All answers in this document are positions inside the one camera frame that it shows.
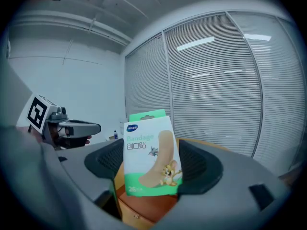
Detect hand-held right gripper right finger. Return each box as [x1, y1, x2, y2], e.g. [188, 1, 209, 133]
[153, 139, 292, 230]

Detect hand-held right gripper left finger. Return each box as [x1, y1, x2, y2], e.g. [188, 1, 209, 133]
[39, 138, 126, 228]

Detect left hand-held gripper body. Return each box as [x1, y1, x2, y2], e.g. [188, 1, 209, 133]
[24, 93, 70, 140]

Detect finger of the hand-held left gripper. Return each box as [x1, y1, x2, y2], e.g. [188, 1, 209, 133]
[58, 120, 102, 137]

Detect green white packet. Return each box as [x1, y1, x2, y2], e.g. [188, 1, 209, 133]
[123, 108, 184, 197]

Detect person's left hand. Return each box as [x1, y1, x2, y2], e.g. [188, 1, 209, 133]
[47, 125, 93, 150]

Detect white window blinds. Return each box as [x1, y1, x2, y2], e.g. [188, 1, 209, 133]
[124, 10, 303, 173]

